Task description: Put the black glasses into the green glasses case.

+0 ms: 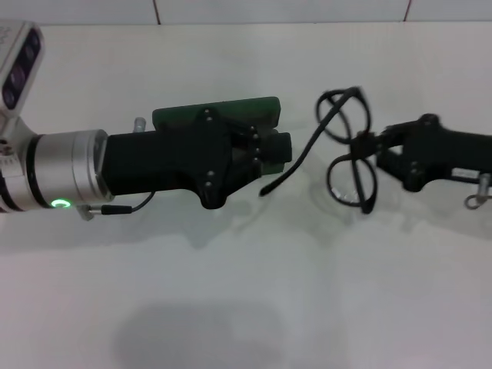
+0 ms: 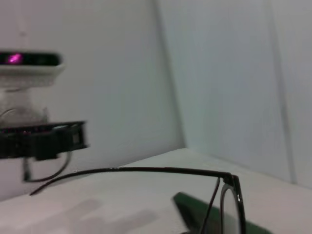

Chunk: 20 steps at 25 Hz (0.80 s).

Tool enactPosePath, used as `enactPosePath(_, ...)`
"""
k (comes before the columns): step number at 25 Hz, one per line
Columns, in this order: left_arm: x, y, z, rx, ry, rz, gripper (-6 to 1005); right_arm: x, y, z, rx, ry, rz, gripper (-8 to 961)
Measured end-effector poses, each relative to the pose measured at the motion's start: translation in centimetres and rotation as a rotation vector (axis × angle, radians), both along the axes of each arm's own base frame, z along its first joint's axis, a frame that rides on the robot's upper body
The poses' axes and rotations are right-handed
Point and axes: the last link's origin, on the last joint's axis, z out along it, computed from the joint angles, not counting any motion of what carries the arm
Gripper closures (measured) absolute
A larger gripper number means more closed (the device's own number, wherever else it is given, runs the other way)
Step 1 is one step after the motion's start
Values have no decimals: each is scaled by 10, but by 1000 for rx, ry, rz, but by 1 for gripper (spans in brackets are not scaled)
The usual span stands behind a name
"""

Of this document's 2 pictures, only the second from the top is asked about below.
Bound black robot chest mount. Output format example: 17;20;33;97
0;120;89;161

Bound white robot neck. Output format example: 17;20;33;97
0;85;51;130

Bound black glasses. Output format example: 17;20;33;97
29;166;247;234

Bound green glasses case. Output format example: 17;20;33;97
172;192;272;234

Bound black robot chest cable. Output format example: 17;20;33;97
22;151;73;183

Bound white robot head camera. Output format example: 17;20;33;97
0;50;66;88

